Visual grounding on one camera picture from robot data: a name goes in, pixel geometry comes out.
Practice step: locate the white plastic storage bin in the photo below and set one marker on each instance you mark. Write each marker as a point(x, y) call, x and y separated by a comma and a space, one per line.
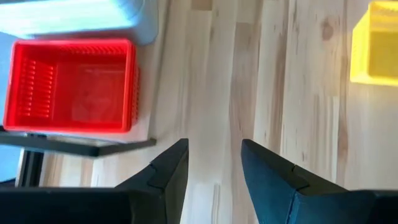
point(62, 18)
point(149, 31)

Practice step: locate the yellow plastic slotted basket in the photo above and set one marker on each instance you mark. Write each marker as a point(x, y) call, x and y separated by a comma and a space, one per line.
point(379, 46)

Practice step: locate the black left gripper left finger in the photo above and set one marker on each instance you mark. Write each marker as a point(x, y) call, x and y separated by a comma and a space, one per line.
point(164, 186)

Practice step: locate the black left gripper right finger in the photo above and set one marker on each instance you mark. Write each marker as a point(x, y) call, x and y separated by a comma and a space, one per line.
point(273, 186)

